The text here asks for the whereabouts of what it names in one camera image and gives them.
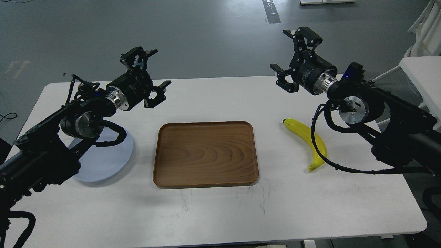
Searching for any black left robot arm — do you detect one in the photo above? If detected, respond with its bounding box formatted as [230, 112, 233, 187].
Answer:
[0, 46, 171, 248]

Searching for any white side table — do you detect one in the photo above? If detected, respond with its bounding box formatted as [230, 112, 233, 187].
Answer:
[399, 56, 441, 119]

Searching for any yellow banana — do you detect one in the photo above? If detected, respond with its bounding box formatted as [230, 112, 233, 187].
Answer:
[282, 119, 328, 172]

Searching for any white chair frame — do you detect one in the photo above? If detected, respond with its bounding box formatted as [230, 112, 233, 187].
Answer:
[370, 0, 441, 83]

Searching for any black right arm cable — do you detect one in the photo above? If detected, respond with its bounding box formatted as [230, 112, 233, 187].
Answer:
[310, 103, 441, 175]

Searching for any light blue plate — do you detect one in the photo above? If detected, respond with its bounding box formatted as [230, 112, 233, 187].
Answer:
[73, 131, 133, 183]

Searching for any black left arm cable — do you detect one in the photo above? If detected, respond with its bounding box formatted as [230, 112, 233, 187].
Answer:
[0, 119, 127, 248]

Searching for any brown wooden tray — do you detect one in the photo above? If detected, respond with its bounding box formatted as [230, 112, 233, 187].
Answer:
[153, 121, 259, 189]

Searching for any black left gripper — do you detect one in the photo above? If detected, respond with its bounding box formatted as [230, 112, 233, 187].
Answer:
[106, 47, 172, 111]

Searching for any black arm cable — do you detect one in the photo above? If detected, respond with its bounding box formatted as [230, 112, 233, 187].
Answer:
[310, 103, 441, 175]
[0, 119, 127, 248]

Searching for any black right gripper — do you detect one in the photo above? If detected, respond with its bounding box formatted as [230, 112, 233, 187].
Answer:
[270, 27, 338, 95]

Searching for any white floor base plate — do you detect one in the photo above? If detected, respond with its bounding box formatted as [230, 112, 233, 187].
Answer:
[299, 0, 356, 5]

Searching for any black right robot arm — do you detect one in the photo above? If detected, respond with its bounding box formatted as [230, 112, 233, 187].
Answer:
[270, 27, 440, 176]

